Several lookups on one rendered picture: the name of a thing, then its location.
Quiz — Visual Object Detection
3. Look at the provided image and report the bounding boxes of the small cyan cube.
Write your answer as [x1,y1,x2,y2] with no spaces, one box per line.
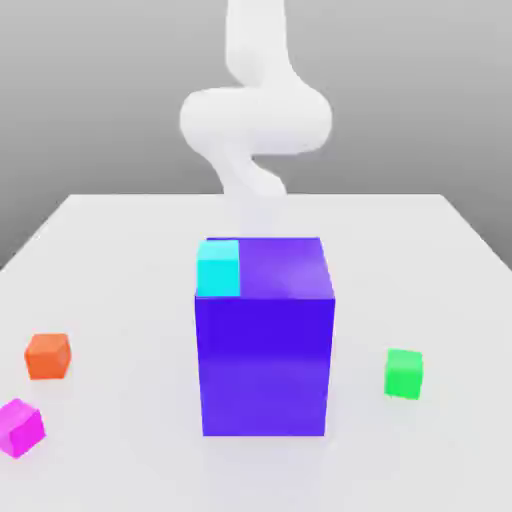
[195,238,242,298]

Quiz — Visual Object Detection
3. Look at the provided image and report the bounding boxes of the small green cube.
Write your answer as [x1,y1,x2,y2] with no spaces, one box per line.
[383,348,424,401]

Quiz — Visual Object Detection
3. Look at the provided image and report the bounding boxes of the small orange cube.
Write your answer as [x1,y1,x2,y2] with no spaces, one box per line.
[24,332,73,381]

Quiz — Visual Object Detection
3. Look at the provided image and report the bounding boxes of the small magenta cube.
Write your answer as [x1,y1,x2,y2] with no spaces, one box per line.
[0,397,47,460]

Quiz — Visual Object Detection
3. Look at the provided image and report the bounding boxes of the large purple box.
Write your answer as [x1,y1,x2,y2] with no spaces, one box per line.
[194,236,336,438]

